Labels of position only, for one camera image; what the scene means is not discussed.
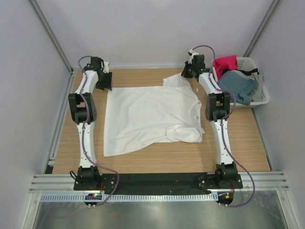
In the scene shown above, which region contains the black garment strap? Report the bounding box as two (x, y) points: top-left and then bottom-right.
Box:
(221, 68), (260, 76)

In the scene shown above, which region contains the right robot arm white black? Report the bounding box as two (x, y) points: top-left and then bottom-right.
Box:
(181, 52), (243, 189)

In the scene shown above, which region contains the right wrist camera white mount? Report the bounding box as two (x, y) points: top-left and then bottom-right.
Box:
(188, 49), (199, 64)

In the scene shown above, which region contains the pink t shirt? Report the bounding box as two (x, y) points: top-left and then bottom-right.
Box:
(213, 55), (238, 80)

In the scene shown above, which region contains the blue grey t shirt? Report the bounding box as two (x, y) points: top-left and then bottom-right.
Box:
(217, 71), (258, 105)

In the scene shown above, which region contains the aluminium corner post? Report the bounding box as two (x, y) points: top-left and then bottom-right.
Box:
(28, 0), (73, 74)
(243, 0), (283, 57)

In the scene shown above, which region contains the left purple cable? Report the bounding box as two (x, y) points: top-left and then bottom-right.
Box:
(78, 56), (120, 206)

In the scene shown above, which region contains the white slotted cable duct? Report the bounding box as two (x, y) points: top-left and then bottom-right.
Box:
(40, 192), (218, 203)

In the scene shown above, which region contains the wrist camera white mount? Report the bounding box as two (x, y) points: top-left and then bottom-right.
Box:
(188, 49), (199, 64)
(102, 62), (109, 73)

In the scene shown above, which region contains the white t shirt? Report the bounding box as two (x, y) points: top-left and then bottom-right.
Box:
(103, 74), (205, 157)

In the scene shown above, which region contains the white laundry basket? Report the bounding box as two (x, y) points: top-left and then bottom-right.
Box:
(212, 55), (269, 107)

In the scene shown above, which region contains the aluminium frame rail front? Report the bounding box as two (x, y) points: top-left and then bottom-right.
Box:
(29, 171), (289, 193)

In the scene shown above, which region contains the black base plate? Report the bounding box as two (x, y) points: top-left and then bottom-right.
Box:
(73, 173), (243, 196)

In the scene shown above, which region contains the right aluminium corner post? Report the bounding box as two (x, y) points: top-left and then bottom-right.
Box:
(243, 0), (283, 57)

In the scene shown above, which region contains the left aluminium corner post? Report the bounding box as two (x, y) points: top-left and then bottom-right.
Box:
(28, 0), (73, 74)

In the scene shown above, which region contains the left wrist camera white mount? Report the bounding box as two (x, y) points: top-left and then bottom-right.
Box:
(102, 62), (109, 73)

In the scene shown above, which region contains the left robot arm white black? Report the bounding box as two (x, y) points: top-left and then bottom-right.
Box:
(68, 55), (112, 191)

